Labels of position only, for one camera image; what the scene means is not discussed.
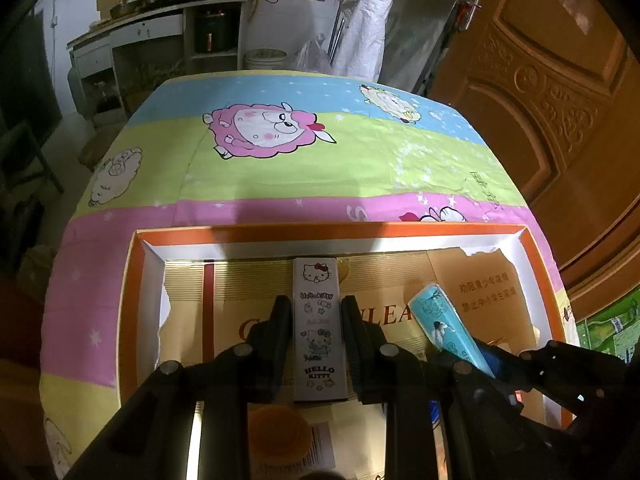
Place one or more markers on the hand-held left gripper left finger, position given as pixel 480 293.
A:
pixel 280 330

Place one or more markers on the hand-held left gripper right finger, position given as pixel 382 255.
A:
pixel 352 330

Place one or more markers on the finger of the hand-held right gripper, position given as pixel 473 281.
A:
pixel 565 370
pixel 525 402

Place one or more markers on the white cartoon lighter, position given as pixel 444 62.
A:
pixel 320 320

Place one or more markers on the teal lighter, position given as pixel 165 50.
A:
pixel 440 320

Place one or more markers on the orange-rimmed cardboard box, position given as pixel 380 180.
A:
pixel 145 310

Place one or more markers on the green beer carton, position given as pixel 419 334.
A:
pixel 610 322

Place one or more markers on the orange bottle cap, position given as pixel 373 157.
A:
pixel 277 435

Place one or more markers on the printed cartoon blanket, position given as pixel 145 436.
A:
pixel 300 170

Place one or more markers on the white bucket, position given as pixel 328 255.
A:
pixel 265 58

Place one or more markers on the crumpled clear plastic bag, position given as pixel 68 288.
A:
pixel 312 55

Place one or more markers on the wooden door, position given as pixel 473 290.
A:
pixel 550 85

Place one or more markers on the clear plastic sheet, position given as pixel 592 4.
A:
pixel 415 45

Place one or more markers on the white woven sack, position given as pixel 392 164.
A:
pixel 362 35

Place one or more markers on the white kitchen counter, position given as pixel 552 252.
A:
pixel 150 25

